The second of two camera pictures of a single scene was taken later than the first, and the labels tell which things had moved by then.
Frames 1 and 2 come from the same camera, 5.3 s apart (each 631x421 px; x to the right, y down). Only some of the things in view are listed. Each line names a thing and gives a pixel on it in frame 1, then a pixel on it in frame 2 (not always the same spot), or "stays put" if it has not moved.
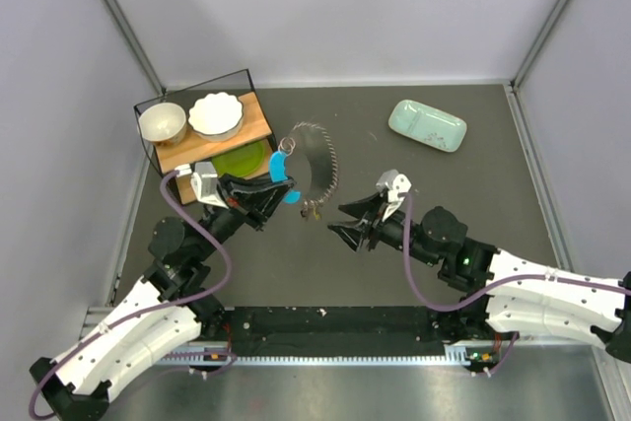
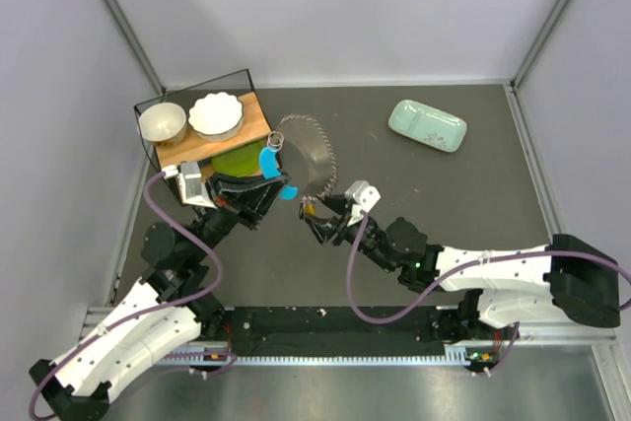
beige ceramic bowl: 163,123 stays put
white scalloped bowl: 216,117 stays put
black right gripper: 371,228 → 324,230
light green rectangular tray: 428,124 stays put
